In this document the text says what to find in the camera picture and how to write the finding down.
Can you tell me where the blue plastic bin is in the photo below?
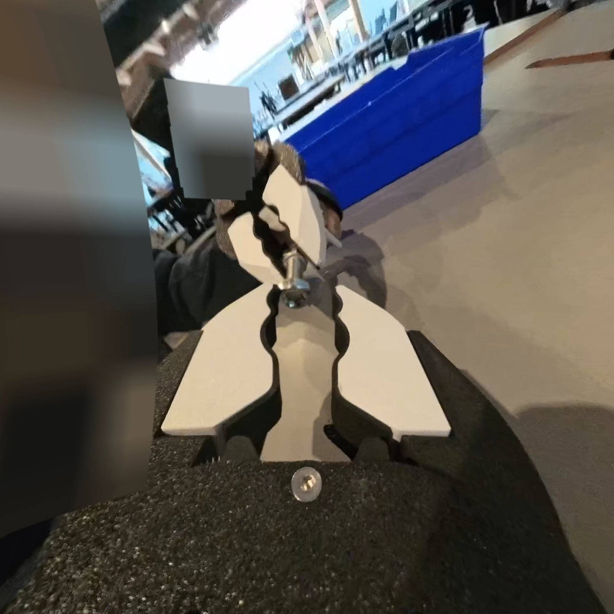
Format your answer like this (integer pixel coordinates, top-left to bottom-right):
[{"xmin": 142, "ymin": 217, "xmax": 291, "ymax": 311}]
[{"xmin": 282, "ymin": 26, "xmax": 486, "ymax": 206}]

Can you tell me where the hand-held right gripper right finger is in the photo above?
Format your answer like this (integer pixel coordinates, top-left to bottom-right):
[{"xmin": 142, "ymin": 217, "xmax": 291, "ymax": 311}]
[{"xmin": 330, "ymin": 283, "xmax": 453, "ymax": 446}]

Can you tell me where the steel bolt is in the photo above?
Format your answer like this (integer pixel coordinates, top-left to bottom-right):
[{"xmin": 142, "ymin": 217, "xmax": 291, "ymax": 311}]
[{"xmin": 282, "ymin": 249, "xmax": 313, "ymax": 291}]

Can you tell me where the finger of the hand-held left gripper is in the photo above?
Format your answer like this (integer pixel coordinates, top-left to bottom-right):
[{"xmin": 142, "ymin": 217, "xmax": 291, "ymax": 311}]
[
  {"xmin": 262, "ymin": 169, "xmax": 332, "ymax": 268},
  {"xmin": 227, "ymin": 211, "xmax": 288, "ymax": 285}
]

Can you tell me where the steel hex nut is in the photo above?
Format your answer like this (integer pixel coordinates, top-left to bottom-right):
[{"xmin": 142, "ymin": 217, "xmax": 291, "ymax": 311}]
[{"xmin": 277, "ymin": 279, "xmax": 313, "ymax": 309}]

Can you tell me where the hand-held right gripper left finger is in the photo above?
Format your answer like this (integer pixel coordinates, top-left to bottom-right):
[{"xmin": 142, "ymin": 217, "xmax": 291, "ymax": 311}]
[{"xmin": 161, "ymin": 283, "xmax": 284, "ymax": 455}]

